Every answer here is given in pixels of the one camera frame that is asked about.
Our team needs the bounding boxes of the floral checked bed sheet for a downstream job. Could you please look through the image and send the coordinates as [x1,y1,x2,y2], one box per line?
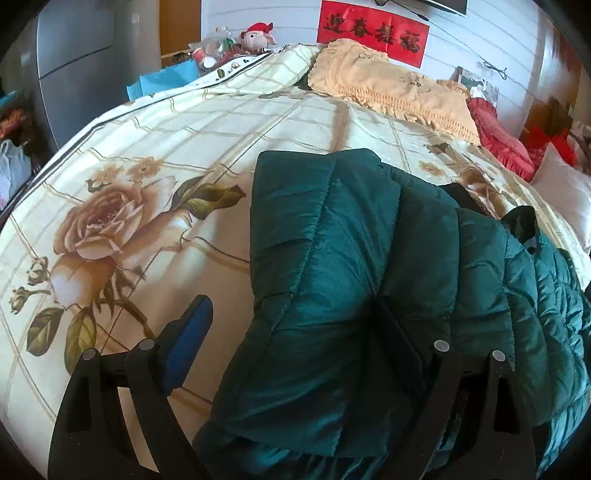
[0,44,591,480]

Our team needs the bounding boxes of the red frilled pillow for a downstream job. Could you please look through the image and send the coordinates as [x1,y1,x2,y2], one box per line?
[466,97,539,181]

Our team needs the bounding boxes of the black wall cable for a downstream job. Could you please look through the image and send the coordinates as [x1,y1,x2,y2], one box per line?
[429,18,527,86]

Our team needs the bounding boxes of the beige frilled pillow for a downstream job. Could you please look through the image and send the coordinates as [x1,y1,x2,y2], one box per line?
[307,38,482,145]

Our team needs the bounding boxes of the cluttered bottles and jars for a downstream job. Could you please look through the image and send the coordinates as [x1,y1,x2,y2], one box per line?
[187,27,245,70]

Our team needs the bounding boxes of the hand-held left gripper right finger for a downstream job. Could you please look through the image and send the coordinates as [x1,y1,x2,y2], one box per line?
[376,295,539,480]

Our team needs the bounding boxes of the grey refrigerator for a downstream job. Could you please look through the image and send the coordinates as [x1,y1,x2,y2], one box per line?
[34,0,132,148]

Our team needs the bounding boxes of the red wall banner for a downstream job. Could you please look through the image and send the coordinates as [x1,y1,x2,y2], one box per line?
[317,0,430,68]

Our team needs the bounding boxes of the wooden door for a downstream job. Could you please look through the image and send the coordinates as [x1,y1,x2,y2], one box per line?
[160,0,202,68]

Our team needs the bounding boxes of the colourful printed packets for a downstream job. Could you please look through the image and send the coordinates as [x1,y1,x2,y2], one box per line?
[0,90,33,139]

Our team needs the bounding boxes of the red bag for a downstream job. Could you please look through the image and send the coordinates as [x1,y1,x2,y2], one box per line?
[522,124,578,167]

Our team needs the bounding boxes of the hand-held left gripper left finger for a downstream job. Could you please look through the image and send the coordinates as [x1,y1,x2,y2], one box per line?
[47,294,214,480]

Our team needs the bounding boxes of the dark green down jacket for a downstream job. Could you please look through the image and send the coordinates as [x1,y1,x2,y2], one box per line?
[191,148,591,480]

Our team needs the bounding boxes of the framed photo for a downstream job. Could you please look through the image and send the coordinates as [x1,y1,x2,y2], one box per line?
[455,67,500,104]

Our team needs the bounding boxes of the white plastic bag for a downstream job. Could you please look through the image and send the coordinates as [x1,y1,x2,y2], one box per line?
[0,138,32,201]

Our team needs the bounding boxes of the white pillow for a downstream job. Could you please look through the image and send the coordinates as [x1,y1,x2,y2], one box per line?
[530,142,591,254]

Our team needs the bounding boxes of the wall television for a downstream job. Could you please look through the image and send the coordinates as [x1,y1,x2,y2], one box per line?
[376,0,468,16]

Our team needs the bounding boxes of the plush toy with red hat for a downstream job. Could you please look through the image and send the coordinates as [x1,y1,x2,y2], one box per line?
[239,21,277,51]

